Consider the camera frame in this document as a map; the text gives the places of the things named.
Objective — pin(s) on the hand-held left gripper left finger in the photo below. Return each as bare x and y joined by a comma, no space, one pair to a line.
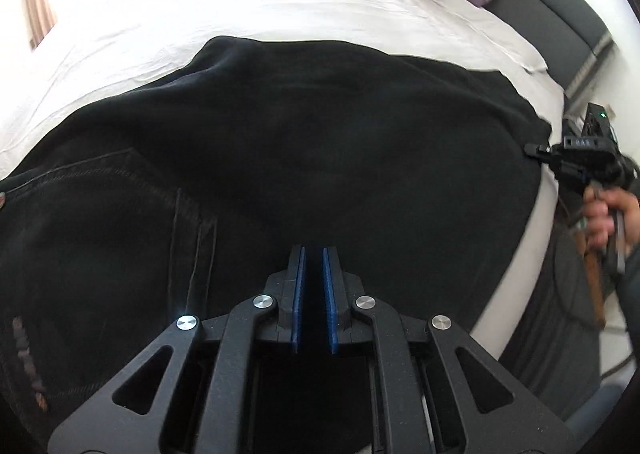
296,304

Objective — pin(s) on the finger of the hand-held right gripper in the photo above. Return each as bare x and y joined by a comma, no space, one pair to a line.
537,150

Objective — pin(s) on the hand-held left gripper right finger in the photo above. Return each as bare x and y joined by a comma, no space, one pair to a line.
331,304

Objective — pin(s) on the black denim pants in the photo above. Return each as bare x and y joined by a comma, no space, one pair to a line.
300,144

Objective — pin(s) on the person's right hand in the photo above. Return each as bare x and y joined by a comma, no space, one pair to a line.
600,219

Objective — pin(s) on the beige curtain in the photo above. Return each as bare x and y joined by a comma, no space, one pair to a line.
42,4

